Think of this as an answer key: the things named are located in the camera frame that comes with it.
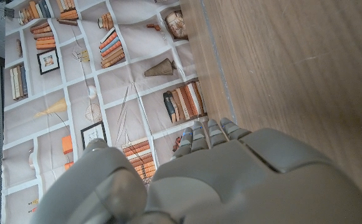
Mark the grey tape workspace outline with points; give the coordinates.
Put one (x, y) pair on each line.
(218, 62)

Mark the black binder clip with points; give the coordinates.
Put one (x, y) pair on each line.
(9, 12)

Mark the printed bookshelf backdrop cloth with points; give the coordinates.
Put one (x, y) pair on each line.
(121, 77)

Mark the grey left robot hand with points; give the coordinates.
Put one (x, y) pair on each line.
(230, 180)

